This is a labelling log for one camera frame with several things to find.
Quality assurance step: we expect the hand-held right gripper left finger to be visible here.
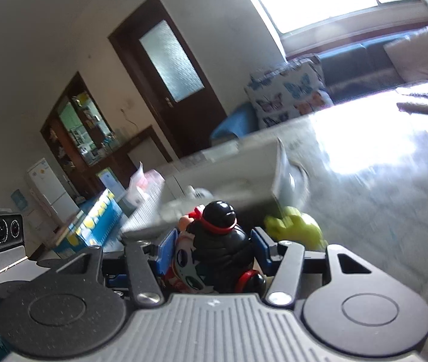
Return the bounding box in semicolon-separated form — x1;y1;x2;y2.
48;229;179;307

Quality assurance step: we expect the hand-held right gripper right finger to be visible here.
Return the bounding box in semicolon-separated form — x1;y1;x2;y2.
251;227;375;307

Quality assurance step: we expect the black ninja toy figure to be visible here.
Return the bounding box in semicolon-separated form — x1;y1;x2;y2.
161;200;268;295

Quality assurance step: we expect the grey marble desktop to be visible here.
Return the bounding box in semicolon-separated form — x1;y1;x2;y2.
121;79;428;362

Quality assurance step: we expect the yellow-green toy figure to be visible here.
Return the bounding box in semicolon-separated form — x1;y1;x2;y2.
265;207;328;251

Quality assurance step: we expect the white refrigerator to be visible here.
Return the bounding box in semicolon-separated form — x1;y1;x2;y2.
26;156;80;227

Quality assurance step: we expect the white plastic bag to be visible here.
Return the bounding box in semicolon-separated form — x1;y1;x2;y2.
124;161;164;208

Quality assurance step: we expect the grey storage box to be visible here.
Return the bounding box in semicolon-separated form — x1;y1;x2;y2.
121;136;310;240

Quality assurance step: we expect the blue and yellow carton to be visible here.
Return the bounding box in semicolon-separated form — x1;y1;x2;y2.
54;189;125;253

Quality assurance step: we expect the dark wooden cabinet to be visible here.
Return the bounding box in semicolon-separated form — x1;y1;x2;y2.
40;71;173;200

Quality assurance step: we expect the butterfly print cushion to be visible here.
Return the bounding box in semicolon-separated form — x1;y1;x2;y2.
244;56;334;129

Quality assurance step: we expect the dark wooden glass door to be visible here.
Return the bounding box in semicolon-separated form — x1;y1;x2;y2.
108;0;229;158

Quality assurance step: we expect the grey remote control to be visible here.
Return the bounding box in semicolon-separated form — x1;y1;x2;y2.
397;100;428;117

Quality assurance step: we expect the dark blue sofa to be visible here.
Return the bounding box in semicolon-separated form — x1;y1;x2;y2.
285;26;428;103

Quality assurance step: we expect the white cushion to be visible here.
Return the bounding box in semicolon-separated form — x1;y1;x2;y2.
383;26;428;83

